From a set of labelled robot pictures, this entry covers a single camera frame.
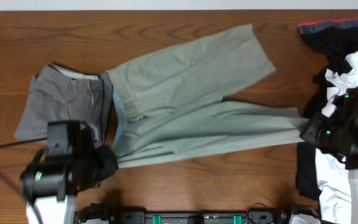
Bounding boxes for khaki beige shorts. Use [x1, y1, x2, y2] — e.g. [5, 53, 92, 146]
[108, 24, 306, 168]

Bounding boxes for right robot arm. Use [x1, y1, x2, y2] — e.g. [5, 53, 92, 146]
[300, 113, 358, 223]

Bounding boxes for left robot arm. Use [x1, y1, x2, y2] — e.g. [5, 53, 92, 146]
[21, 144, 119, 223]

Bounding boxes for white printed t-shirt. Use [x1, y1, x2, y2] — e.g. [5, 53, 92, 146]
[315, 52, 358, 223]

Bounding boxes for folded grey shorts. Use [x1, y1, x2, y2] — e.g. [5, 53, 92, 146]
[14, 64, 113, 147]

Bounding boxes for black garment with red trim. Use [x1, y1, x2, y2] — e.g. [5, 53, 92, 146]
[296, 19, 358, 201]

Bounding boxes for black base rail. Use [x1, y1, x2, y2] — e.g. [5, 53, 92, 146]
[73, 203, 322, 224]

